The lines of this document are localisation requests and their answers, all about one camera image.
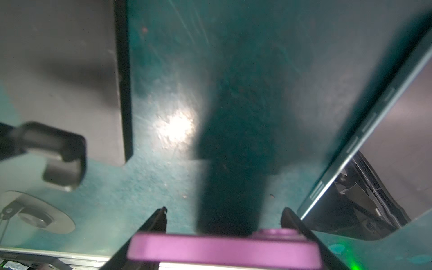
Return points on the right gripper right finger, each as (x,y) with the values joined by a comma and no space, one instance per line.
(290,220)

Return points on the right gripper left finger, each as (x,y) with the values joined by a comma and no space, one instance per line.
(157,222)

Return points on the purple phone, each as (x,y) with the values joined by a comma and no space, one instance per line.
(284,249)

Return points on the teal phone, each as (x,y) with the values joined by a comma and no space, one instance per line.
(382,180)

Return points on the back centre round stand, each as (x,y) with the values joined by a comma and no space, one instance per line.
(35,212)

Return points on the dark angular stand right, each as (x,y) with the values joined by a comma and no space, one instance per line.
(65,65)

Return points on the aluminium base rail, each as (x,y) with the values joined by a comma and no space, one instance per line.
(49,260)

